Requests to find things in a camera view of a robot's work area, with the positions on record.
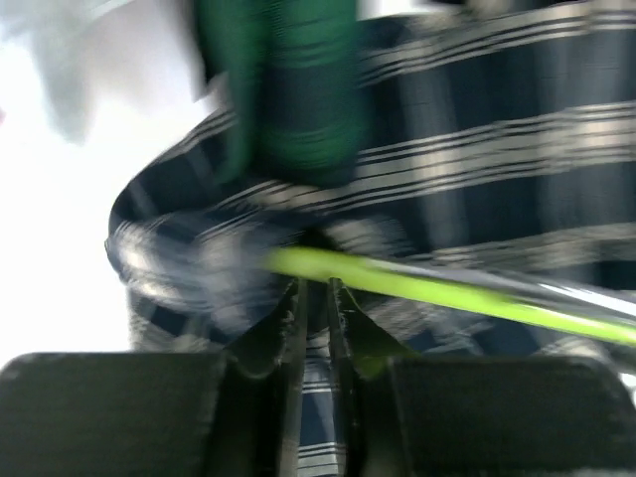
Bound lime green hanger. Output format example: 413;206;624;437
265;246;636;382

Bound dark green plaid skirt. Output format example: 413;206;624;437
193;0;368;188

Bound navy white plaid skirt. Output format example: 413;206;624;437
105;1;635;476

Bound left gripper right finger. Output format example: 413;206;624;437
327;278;416;476

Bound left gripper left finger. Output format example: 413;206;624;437
201;279;307;477

